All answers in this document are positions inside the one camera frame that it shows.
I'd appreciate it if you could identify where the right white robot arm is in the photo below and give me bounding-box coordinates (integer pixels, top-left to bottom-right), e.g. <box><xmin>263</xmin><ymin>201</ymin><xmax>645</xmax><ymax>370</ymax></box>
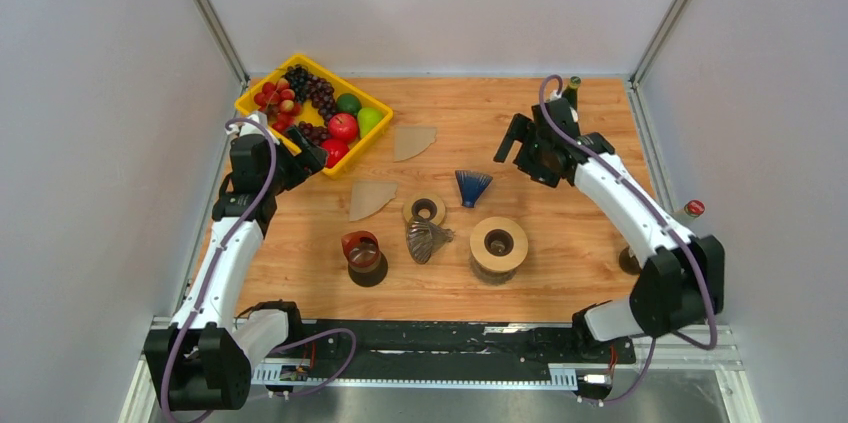
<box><xmin>494</xmin><ymin>99</ymin><xmax>725</xmax><ymax>361</ymax></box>

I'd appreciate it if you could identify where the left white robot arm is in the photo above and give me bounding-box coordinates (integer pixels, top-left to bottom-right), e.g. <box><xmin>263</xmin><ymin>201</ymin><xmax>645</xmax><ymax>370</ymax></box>
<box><xmin>143</xmin><ymin>118</ymin><xmax>327</xmax><ymax>415</ymax></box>

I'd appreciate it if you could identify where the small wooden dripper ring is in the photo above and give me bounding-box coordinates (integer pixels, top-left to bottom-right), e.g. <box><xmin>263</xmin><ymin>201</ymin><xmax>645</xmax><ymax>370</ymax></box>
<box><xmin>402</xmin><ymin>191</ymin><xmax>448</xmax><ymax>228</ymax></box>

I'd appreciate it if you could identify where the green lime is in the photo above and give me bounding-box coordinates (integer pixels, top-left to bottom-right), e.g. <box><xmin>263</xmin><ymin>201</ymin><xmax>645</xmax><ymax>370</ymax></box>
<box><xmin>336</xmin><ymin>93</ymin><xmax>362</xmax><ymax>117</ymax></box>

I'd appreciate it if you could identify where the purple cable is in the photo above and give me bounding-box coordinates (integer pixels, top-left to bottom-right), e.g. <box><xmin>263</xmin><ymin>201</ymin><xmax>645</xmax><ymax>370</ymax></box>
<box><xmin>537</xmin><ymin>74</ymin><xmax>721</xmax><ymax>407</ymax></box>
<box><xmin>159</xmin><ymin>117</ymin><xmax>358</xmax><ymax>423</ymax></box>

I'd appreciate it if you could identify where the cola bottle red cap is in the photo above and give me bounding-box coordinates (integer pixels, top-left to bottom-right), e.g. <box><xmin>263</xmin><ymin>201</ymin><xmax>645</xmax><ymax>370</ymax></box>
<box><xmin>618</xmin><ymin>199</ymin><xmax>706</xmax><ymax>277</ymax></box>

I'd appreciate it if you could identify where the yellow plastic fruit tray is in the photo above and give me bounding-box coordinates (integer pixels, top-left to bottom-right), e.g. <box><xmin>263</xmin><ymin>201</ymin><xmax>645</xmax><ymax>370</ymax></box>
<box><xmin>235</xmin><ymin>54</ymin><xmax>394</xmax><ymax>179</ymax></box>

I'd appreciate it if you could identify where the red glass carafe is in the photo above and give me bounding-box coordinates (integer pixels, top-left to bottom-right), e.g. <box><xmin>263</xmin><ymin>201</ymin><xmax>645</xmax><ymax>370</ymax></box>
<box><xmin>341</xmin><ymin>231</ymin><xmax>389</xmax><ymax>288</ymax></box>

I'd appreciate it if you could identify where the green pear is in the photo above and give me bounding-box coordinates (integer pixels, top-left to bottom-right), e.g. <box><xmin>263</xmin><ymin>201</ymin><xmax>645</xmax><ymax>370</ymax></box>
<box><xmin>356</xmin><ymin>107</ymin><xmax>384</xmax><ymax>139</ymax></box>

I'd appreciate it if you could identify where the clear glass ribbed dripper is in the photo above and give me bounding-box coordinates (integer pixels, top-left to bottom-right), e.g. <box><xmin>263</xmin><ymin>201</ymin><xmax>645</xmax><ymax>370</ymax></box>
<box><xmin>405</xmin><ymin>217</ymin><xmax>455</xmax><ymax>264</ymax></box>

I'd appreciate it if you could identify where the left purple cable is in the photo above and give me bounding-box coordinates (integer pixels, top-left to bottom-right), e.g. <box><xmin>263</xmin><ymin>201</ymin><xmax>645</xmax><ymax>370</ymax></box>
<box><xmin>159</xmin><ymin>117</ymin><xmax>358</xmax><ymax>423</ymax></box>

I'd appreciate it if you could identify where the glass server with wooden collar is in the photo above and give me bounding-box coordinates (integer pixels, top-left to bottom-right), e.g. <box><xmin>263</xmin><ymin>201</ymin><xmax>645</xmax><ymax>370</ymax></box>
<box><xmin>469</xmin><ymin>217</ymin><xmax>529</xmax><ymax>285</ymax></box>

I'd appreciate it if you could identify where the blue ribbed dripper cone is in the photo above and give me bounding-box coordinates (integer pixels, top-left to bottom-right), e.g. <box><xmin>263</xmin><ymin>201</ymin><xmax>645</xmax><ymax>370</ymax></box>
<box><xmin>455</xmin><ymin>170</ymin><xmax>493</xmax><ymax>208</ymax></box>

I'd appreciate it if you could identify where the red apple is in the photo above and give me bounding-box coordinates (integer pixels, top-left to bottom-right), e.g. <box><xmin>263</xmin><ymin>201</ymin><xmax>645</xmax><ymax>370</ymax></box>
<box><xmin>321</xmin><ymin>138</ymin><xmax>350</xmax><ymax>168</ymax></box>
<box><xmin>327</xmin><ymin>112</ymin><xmax>359</xmax><ymax>144</ymax></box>

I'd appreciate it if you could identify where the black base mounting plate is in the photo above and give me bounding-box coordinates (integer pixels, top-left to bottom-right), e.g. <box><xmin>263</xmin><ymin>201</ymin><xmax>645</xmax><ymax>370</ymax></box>
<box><xmin>276</xmin><ymin>319</ymin><xmax>636</xmax><ymax>383</ymax></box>

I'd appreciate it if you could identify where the dark purple grape bunch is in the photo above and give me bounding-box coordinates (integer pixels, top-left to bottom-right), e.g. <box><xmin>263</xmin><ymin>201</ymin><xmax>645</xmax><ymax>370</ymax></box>
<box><xmin>283</xmin><ymin>65</ymin><xmax>338</xmax><ymax>122</ymax></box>

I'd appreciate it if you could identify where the green glass bottle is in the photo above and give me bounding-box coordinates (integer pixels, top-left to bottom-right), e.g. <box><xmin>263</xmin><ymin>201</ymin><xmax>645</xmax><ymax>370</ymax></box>
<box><xmin>562</xmin><ymin>76</ymin><xmax>582</xmax><ymax>111</ymax></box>

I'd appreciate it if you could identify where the brown paper filter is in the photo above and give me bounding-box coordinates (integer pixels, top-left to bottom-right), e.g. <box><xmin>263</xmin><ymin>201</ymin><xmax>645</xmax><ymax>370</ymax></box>
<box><xmin>393</xmin><ymin>126</ymin><xmax>437</xmax><ymax>162</ymax></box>
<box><xmin>348</xmin><ymin>180</ymin><xmax>398</xmax><ymax>222</ymax></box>

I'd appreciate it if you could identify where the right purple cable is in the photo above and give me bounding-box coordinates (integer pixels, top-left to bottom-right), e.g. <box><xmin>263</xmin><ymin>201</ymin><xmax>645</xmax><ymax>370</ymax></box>
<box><xmin>537</xmin><ymin>74</ymin><xmax>721</xmax><ymax>407</ymax></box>

